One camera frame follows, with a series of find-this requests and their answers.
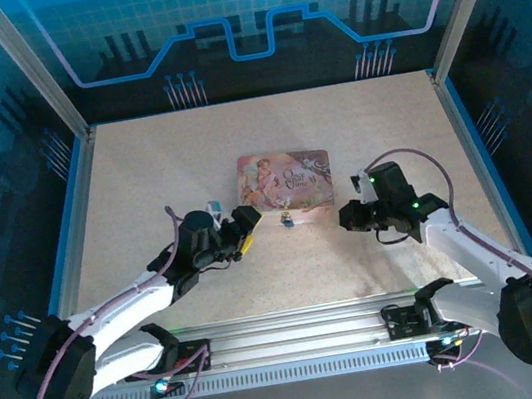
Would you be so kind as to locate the pink fairy storybook tin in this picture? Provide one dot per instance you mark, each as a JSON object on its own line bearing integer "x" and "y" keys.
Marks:
{"x": 288, "y": 181}

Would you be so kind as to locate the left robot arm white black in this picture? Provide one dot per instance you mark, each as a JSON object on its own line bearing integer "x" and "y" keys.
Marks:
{"x": 121, "y": 306}

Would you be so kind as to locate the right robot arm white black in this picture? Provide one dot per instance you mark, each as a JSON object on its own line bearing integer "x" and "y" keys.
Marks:
{"x": 455, "y": 240}

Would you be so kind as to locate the aluminium mounting beam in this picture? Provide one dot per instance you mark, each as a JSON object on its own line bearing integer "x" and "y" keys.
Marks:
{"x": 292, "y": 332}

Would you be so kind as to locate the small lit controller board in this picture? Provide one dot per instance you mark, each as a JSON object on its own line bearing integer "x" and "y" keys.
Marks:
{"x": 448, "y": 343}
{"x": 163, "y": 387}

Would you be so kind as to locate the aluminium table side rail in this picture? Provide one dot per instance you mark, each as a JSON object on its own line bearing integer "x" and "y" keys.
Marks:
{"x": 74, "y": 220}
{"x": 480, "y": 160}

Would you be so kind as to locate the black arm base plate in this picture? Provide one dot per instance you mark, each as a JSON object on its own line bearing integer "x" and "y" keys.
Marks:
{"x": 399, "y": 322}
{"x": 194, "y": 355}

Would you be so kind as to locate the aluminium frame post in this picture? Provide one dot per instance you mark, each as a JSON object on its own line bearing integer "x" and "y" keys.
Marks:
{"x": 467, "y": 0}
{"x": 30, "y": 70}

